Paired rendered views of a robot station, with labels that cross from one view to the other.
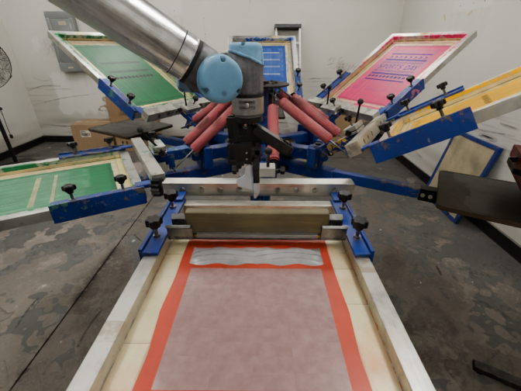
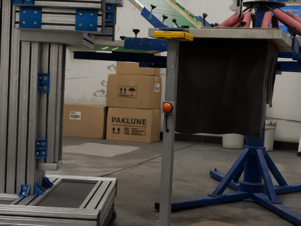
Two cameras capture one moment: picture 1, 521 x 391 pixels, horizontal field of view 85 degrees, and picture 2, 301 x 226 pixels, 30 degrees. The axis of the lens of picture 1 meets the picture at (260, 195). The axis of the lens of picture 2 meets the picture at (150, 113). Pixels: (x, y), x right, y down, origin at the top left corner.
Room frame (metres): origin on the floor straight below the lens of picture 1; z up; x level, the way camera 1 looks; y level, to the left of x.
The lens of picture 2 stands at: (-2.28, -0.51, 0.74)
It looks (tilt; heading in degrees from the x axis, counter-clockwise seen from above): 3 degrees down; 18
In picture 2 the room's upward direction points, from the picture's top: 3 degrees clockwise
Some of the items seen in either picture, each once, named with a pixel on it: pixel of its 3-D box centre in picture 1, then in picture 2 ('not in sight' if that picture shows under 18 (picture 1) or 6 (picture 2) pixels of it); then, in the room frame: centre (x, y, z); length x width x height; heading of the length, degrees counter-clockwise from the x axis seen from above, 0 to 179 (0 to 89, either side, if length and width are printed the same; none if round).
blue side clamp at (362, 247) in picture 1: (347, 229); (291, 45); (0.73, -0.27, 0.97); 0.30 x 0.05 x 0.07; 179
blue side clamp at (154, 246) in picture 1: (167, 228); not in sight; (0.73, 0.29, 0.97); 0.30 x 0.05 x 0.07; 179
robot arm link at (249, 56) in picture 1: (245, 70); not in sight; (0.69, 0.03, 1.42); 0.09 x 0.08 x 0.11; 111
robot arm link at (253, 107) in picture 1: (247, 106); not in sight; (0.69, 0.03, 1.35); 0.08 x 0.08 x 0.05
